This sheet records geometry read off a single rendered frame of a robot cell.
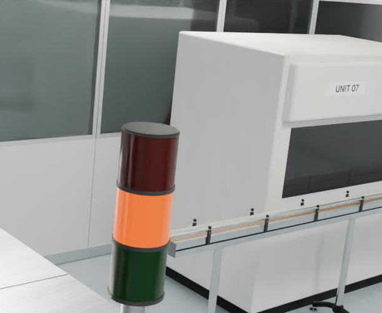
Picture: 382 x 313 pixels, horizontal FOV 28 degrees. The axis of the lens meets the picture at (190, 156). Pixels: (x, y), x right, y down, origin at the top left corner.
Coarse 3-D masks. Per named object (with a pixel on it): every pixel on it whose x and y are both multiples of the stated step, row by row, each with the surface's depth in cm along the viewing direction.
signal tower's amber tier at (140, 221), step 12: (120, 192) 66; (120, 204) 66; (132, 204) 65; (144, 204) 65; (156, 204) 65; (168, 204) 66; (120, 216) 66; (132, 216) 65; (144, 216) 65; (156, 216) 65; (168, 216) 66; (120, 228) 66; (132, 228) 65; (144, 228) 65; (156, 228) 66; (168, 228) 67; (120, 240) 66; (132, 240) 66; (144, 240) 66; (156, 240) 66; (168, 240) 68
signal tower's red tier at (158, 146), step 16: (128, 144) 64; (144, 144) 63; (160, 144) 64; (176, 144) 65; (128, 160) 64; (144, 160) 64; (160, 160) 64; (176, 160) 66; (128, 176) 65; (144, 176) 64; (160, 176) 64
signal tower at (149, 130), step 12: (132, 132) 64; (144, 132) 64; (156, 132) 64; (168, 132) 65; (132, 192) 65; (144, 192) 64; (156, 192) 65; (168, 192) 65; (108, 288) 69; (120, 300) 67; (156, 300) 68; (132, 312) 68; (144, 312) 69
